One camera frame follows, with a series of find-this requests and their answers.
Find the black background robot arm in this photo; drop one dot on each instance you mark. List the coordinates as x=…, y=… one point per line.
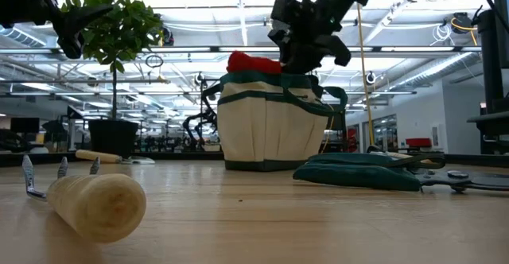
x=208, y=116

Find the cream canvas green-trimmed gardening bag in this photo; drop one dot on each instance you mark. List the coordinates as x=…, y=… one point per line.
x=270, y=129

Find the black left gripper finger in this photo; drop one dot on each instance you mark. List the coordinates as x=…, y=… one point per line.
x=73, y=25

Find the black equipment stand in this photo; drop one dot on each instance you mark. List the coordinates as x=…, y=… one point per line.
x=491, y=77

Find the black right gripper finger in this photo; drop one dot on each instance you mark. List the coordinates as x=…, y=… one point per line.
x=300, y=57
x=338, y=51

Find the black aluminium table frame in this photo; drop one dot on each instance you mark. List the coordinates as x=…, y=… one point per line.
x=12, y=160

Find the black plant pot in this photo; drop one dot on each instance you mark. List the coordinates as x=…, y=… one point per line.
x=113, y=138

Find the green leafy potted tree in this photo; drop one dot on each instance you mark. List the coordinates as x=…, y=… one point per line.
x=119, y=29

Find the red box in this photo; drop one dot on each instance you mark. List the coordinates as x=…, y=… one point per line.
x=418, y=142

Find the black background monitor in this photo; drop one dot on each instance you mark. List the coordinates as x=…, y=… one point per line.
x=24, y=125

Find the red gardening gloves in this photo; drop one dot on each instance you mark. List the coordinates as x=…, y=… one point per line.
x=250, y=63

